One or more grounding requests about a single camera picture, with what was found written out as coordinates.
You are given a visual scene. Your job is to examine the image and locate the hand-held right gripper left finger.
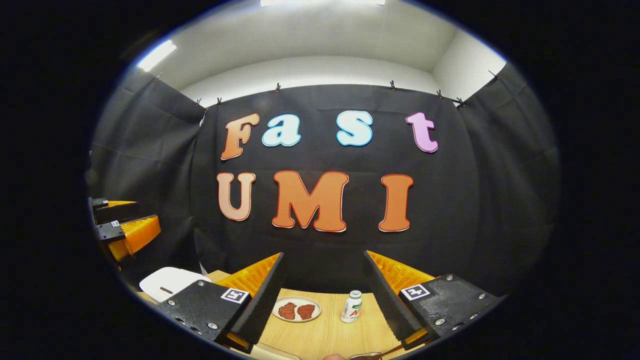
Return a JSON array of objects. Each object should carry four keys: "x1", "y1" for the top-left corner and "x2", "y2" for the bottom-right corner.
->
[{"x1": 157, "y1": 251, "x2": 288, "y2": 353}]

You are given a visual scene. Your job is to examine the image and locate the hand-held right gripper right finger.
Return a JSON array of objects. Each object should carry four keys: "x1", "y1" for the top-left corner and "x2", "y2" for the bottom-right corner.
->
[{"x1": 362, "y1": 250, "x2": 505, "y2": 351}]

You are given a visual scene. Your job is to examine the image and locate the brown wooden spoon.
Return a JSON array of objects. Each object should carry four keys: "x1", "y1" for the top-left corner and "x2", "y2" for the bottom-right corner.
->
[{"x1": 350, "y1": 342, "x2": 406, "y2": 360}]

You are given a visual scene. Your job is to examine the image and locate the white rice cooker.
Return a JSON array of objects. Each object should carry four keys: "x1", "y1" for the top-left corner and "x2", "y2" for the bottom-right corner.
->
[{"x1": 139, "y1": 266, "x2": 213, "y2": 303}]

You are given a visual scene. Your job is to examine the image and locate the white round plate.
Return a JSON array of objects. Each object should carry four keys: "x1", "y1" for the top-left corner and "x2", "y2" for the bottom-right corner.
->
[{"x1": 271, "y1": 296, "x2": 322, "y2": 323}]

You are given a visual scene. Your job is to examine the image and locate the white drink bottle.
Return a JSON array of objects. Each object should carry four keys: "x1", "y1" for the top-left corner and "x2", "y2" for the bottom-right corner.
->
[{"x1": 341, "y1": 290, "x2": 363, "y2": 324}]

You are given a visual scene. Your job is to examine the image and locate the clear glass dish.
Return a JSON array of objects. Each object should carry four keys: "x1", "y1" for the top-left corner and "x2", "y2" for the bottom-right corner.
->
[{"x1": 247, "y1": 344, "x2": 303, "y2": 360}]

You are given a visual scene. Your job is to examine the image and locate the ceiling light panel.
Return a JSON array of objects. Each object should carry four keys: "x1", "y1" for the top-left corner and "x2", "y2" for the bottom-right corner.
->
[{"x1": 136, "y1": 40, "x2": 178, "y2": 72}]

